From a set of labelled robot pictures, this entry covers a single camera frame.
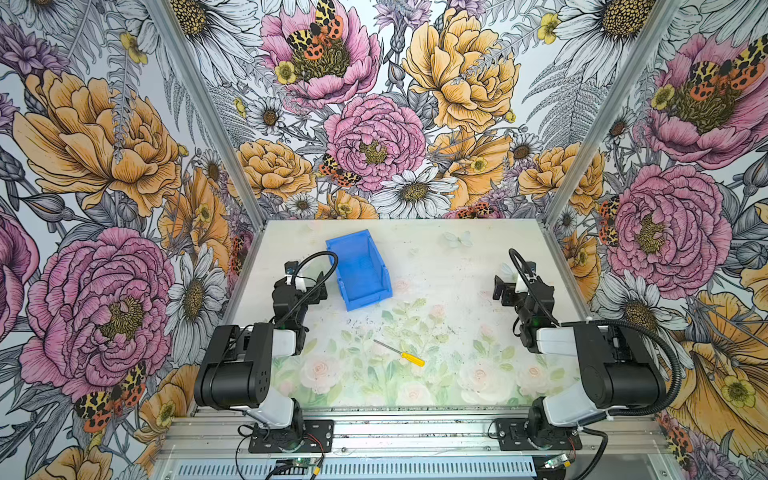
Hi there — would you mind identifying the green circuit board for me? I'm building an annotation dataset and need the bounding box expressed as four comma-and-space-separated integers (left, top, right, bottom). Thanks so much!
267, 458, 324, 479
542, 453, 571, 470

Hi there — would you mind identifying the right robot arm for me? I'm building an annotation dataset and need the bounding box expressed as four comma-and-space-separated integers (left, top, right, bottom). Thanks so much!
493, 268, 669, 450

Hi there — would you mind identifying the aluminium front rail frame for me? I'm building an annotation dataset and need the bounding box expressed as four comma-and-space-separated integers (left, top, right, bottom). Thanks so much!
149, 405, 685, 480

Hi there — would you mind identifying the yellow handled screwdriver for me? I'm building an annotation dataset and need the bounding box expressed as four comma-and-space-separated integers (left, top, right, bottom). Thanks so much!
374, 339, 425, 368

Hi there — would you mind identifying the right aluminium corner post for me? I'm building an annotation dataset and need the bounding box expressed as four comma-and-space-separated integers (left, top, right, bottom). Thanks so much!
542, 0, 682, 227

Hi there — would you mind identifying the aluminium corner post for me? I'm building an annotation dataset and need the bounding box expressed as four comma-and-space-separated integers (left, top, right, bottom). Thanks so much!
147, 1, 266, 234
542, 0, 682, 227

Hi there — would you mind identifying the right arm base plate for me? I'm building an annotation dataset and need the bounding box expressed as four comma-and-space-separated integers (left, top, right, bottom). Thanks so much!
491, 417, 583, 451

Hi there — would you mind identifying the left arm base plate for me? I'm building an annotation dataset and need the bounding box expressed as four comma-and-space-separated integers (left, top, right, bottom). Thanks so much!
247, 419, 336, 454

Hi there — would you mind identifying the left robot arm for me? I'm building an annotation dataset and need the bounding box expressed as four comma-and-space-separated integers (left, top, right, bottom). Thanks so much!
193, 261, 328, 453

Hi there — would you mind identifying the green circuit board right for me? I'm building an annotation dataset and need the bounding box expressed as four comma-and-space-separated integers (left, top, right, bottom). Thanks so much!
542, 453, 571, 470

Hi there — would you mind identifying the blue plastic bin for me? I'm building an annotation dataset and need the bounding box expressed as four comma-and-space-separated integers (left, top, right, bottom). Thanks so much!
326, 230, 393, 311

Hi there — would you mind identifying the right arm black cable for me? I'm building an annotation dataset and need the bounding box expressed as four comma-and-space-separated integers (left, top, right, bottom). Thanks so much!
508, 248, 684, 418

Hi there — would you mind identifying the left aluminium corner post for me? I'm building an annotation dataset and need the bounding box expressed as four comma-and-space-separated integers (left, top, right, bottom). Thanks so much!
147, 1, 266, 234

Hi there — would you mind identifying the green circuit board left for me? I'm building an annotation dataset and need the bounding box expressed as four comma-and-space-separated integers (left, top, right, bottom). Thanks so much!
267, 458, 324, 479

